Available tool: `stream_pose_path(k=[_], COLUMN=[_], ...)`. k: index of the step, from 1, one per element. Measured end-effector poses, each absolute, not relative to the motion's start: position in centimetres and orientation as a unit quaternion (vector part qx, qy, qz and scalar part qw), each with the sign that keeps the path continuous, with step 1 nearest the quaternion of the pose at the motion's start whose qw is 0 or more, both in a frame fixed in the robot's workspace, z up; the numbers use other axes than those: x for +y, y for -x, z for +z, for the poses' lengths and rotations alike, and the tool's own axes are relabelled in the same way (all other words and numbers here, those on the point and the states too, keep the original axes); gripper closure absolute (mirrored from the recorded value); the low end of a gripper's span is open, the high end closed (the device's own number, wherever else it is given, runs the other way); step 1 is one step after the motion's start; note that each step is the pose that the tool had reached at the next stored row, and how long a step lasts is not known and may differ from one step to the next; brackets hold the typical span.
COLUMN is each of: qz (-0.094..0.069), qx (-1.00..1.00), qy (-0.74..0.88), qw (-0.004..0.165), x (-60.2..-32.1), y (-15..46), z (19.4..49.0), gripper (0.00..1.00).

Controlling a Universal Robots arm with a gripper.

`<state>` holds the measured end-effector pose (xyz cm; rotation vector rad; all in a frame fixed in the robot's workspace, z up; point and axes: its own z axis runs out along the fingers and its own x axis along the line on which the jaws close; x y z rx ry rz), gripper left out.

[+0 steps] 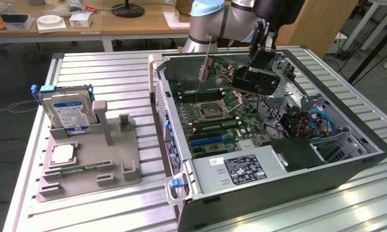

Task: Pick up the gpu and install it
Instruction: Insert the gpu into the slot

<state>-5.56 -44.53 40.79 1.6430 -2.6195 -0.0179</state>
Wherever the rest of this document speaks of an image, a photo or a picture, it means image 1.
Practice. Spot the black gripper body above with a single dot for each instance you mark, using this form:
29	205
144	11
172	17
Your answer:
276	10

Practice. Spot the graphics card black fan shroud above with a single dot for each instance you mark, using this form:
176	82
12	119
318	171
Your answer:
255	81

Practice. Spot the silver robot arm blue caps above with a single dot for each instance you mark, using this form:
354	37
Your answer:
205	26

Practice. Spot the wooden cabinet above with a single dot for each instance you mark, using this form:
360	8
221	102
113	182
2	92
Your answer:
322	24

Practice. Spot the silver metal disk bay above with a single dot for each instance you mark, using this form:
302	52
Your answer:
276	101

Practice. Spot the metal socket cover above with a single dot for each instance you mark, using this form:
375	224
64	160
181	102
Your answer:
234	100

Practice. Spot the white floor unit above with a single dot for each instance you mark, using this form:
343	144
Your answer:
335	46

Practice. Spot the green motherboard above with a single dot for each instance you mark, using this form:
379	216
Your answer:
246	120

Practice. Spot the CPU socket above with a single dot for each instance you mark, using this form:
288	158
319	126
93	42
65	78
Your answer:
212	111

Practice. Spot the thin locking lever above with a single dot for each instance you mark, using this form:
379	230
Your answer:
196	100

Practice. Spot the brown cardboard box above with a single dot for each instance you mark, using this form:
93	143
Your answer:
181	6

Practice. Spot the black RAM stick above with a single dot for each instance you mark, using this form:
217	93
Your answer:
212	126

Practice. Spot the white paper stack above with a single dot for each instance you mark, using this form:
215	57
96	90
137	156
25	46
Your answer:
173	23

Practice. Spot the black plastic shroud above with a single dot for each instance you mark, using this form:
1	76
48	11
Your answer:
296	154

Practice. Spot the silver slanted disk bay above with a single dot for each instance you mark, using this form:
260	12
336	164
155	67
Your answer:
335	145

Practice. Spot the black round lamp base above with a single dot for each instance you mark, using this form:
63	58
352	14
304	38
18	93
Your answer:
127	11

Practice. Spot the grey power supply unit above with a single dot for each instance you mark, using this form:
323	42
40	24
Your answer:
209	174

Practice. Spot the black open PC case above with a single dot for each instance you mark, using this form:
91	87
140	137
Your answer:
276	193

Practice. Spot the blue case latch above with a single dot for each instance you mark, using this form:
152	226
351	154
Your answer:
175	183

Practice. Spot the small white box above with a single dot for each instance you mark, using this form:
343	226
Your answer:
80	20

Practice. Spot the hard disk blue carrier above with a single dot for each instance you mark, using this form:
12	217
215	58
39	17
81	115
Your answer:
67	113

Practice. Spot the clear plastic bag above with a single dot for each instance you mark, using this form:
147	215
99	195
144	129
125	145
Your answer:
67	6

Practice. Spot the grey parts rack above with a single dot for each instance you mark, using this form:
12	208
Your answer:
89	149

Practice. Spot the white flat box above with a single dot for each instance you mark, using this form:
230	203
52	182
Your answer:
51	29

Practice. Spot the white round dish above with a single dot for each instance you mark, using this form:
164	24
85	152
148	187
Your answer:
49	18

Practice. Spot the silver CPU chip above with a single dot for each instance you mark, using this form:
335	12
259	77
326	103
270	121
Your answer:
63	154

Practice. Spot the green RAM stick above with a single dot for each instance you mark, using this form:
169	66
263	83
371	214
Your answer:
73	169

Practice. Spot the wooden desk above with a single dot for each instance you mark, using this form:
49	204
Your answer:
22	34

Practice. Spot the white box dark lid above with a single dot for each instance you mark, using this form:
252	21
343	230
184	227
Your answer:
17	25

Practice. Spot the silver foil bag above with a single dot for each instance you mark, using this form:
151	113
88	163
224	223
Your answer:
0	8

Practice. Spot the black metal post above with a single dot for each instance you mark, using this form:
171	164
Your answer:
372	55

